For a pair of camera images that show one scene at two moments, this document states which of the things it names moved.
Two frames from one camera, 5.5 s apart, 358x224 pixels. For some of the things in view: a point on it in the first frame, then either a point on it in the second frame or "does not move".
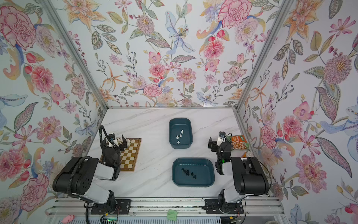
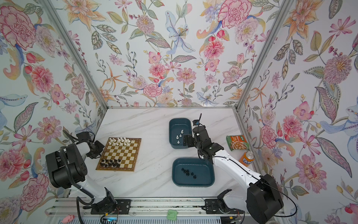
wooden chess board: [128, 157] does not move
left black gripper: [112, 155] to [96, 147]
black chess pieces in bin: [187, 172] does not move
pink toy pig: [68, 219] does not move
